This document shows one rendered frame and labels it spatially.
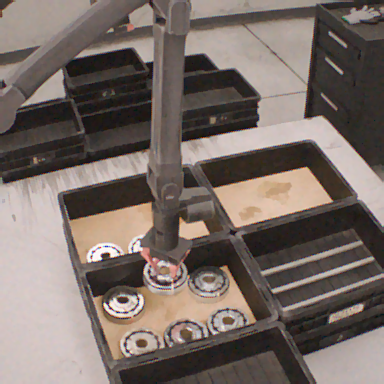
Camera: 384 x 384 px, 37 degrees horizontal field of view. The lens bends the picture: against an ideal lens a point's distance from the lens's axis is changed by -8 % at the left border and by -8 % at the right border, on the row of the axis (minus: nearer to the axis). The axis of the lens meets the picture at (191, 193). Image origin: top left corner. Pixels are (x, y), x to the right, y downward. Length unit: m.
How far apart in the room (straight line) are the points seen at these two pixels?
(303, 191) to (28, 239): 0.86
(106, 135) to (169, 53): 1.71
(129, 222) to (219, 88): 1.38
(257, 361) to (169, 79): 0.67
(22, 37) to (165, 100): 3.31
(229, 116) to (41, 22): 2.10
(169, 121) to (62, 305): 0.71
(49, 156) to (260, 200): 1.06
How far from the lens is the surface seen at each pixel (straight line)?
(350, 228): 1.73
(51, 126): 2.74
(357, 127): 2.95
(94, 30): 1.08
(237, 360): 1.39
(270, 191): 1.81
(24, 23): 4.38
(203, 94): 2.89
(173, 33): 1.09
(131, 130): 2.84
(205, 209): 1.29
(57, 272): 1.77
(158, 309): 1.48
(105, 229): 1.68
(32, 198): 2.03
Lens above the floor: 1.99
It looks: 41 degrees down
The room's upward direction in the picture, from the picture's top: 1 degrees clockwise
